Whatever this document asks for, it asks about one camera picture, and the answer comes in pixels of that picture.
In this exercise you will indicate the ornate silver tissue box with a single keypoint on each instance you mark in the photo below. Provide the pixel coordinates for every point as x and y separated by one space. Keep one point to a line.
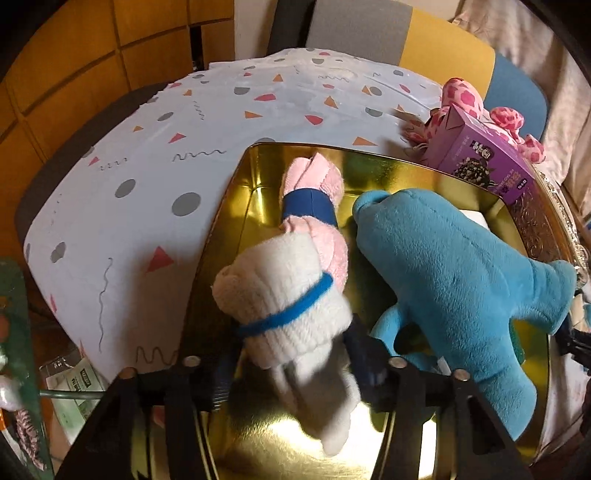
540 226

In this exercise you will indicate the grey yellow blue chair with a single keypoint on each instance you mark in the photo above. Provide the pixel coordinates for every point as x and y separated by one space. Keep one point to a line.
443 50

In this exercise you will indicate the purple carton box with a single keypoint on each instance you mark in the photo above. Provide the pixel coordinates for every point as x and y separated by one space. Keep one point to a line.
480 157

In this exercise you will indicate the wooden wardrobe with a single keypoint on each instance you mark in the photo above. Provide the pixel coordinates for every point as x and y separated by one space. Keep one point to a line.
69 60

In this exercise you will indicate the pink spotted plush toy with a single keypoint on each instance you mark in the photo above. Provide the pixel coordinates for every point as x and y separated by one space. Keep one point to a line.
461 94

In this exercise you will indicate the pink and white plush toy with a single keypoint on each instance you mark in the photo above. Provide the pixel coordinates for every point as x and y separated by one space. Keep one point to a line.
286 295

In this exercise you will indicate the green translucent container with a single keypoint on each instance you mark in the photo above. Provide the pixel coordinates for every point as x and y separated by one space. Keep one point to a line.
18 346

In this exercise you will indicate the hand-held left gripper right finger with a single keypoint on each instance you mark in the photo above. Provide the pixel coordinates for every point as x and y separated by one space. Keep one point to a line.
364 364

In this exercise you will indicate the blue plush whale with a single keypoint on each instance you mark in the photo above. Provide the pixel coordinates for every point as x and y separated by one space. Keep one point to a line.
452 277

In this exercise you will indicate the white sponge block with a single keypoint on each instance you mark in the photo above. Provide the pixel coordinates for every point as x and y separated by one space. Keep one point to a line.
478 218

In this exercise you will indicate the clear plastic bag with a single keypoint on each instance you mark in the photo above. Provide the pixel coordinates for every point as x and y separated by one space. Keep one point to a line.
74 387

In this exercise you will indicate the gold metal tin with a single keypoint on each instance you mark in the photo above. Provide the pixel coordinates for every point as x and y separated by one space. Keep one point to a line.
258 452

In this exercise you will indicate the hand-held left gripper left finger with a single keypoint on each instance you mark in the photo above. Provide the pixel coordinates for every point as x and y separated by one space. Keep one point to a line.
221 383

